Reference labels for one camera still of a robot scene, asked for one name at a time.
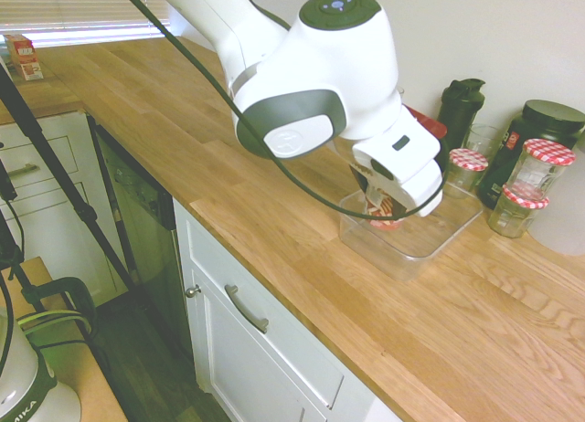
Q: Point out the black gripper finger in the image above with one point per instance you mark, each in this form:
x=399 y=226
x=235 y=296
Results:
x=402 y=211
x=361 y=176

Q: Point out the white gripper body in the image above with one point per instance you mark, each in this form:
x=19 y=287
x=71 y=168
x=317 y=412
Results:
x=427 y=193

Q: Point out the jar with checkered lid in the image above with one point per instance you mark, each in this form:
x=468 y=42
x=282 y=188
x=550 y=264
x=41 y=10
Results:
x=386 y=218

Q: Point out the white robot base with lettering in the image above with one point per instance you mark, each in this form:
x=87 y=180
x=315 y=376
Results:
x=27 y=394

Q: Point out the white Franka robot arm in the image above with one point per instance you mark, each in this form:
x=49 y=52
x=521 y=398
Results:
x=329 y=56

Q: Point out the clear square plastic container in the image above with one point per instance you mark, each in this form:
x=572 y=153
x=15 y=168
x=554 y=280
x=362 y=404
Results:
x=425 y=244

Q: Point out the empty jar red gingham lid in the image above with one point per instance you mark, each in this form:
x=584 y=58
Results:
x=468 y=159
x=541 y=171

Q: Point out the clear drinking glass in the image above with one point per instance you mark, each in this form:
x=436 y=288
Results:
x=483 y=139

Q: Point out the faceted jar red gingham lid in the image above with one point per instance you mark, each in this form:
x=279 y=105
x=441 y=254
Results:
x=514 y=216

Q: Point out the black shaker bottle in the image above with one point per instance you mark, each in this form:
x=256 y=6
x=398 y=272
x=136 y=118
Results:
x=459 y=107

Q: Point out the black protein powder tub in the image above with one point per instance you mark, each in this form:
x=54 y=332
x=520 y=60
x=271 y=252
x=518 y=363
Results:
x=544 y=120

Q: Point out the round silver cabinet knob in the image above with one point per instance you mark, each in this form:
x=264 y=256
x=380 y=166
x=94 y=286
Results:
x=192 y=292

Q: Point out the dark front dishwasher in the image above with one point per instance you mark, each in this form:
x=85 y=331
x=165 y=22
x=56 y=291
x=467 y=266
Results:
x=137 y=203

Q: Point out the black screw clamp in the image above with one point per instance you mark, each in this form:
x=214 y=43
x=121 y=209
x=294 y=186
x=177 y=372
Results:
x=82 y=289

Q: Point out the white window blind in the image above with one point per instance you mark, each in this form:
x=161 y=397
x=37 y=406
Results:
x=50 y=6

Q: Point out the red cardboard food box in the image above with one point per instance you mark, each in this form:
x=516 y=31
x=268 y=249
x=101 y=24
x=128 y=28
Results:
x=24 y=59

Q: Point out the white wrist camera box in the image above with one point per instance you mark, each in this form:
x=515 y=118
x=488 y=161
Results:
x=411 y=161

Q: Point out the red wrist mount plate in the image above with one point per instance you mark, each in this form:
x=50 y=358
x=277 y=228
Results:
x=432 y=127

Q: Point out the black camera tripod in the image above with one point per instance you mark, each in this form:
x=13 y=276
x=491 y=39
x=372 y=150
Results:
x=84 y=212

